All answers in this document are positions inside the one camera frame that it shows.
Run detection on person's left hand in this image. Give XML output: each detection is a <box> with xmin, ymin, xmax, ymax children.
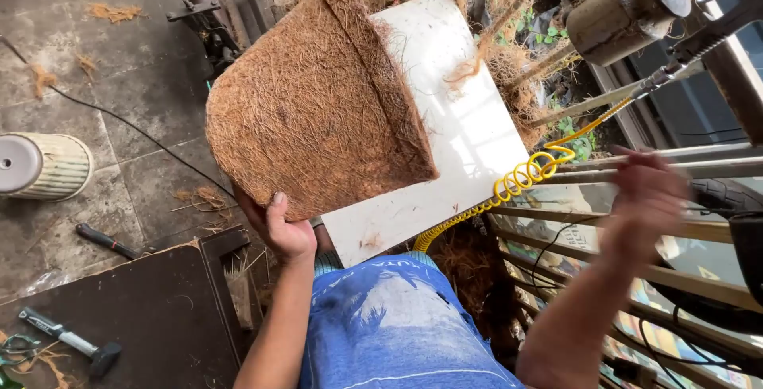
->
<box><xmin>232</xmin><ymin>185</ymin><xmax>318</xmax><ymax>265</ymax></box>

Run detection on person's right hand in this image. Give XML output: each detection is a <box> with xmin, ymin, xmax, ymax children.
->
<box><xmin>602</xmin><ymin>146</ymin><xmax>692</xmax><ymax>259</ymax></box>

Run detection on brown coconut fibre pot liner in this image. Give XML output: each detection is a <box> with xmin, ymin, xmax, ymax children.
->
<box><xmin>205</xmin><ymin>0</ymin><xmax>440</xmax><ymax>223</ymax></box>

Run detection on metal bar rack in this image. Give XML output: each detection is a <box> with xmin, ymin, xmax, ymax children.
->
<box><xmin>486</xmin><ymin>141</ymin><xmax>763</xmax><ymax>389</ymax></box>

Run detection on black rubber tyre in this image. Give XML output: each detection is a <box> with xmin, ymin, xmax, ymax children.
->
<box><xmin>650</xmin><ymin>177</ymin><xmax>763</xmax><ymax>336</ymax></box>

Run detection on metal air gun nozzle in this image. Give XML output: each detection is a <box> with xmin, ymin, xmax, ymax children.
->
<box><xmin>629</xmin><ymin>58</ymin><xmax>707</xmax><ymax>99</ymax></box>

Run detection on blue printed t-shirt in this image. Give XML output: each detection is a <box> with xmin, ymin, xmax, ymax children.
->
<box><xmin>298</xmin><ymin>252</ymin><xmax>525</xmax><ymax>389</ymax></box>

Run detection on dark brown wooden table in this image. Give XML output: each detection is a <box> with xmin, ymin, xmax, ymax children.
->
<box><xmin>0</xmin><ymin>225</ymin><xmax>254</xmax><ymax>389</ymax></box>

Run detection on metal cylinder machine part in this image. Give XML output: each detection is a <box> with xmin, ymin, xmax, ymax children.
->
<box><xmin>565</xmin><ymin>0</ymin><xmax>693</xmax><ymax>68</ymax></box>

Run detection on white rectangular board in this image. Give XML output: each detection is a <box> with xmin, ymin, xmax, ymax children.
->
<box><xmin>321</xmin><ymin>0</ymin><xmax>531</xmax><ymax>269</ymax></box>

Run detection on black-headed hammer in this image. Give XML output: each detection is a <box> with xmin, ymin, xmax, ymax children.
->
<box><xmin>17</xmin><ymin>307</ymin><xmax>122</xmax><ymax>378</ymax></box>

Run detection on cream ribbed plant pot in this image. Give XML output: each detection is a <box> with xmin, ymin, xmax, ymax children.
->
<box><xmin>0</xmin><ymin>132</ymin><xmax>95</xmax><ymax>201</ymax></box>

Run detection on yellow coiled air hose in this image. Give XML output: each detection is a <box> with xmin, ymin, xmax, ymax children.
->
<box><xmin>412</xmin><ymin>97</ymin><xmax>634</xmax><ymax>253</ymax></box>

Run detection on black-handled tool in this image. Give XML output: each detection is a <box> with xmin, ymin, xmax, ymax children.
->
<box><xmin>75</xmin><ymin>223</ymin><xmax>141</xmax><ymax>261</ymax></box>

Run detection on black cable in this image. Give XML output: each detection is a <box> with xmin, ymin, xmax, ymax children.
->
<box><xmin>0</xmin><ymin>36</ymin><xmax>236</xmax><ymax>199</ymax></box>

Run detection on rusty metal machine frame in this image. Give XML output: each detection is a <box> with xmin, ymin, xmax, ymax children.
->
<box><xmin>166</xmin><ymin>0</ymin><xmax>281</xmax><ymax>77</ymax></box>

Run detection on green-handled scissors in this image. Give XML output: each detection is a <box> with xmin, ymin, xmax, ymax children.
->
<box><xmin>0</xmin><ymin>333</ymin><xmax>43</xmax><ymax>389</ymax></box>

